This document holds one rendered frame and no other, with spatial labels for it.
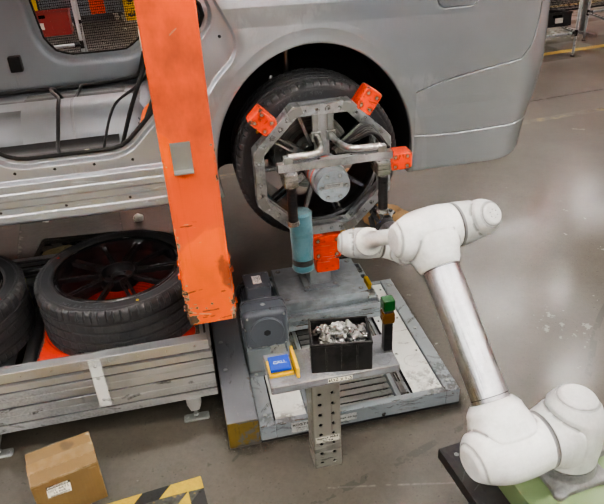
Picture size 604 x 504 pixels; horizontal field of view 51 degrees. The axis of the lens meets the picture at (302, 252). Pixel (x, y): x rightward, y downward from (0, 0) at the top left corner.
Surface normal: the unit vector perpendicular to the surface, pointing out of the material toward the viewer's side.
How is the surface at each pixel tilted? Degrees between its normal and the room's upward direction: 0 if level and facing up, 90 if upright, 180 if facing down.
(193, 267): 90
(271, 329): 90
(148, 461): 0
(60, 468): 0
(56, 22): 83
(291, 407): 0
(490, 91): 90
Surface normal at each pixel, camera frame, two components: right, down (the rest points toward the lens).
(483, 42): 0.21, 0.49
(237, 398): -0.05, -0.86
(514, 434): 0.14, -0.35
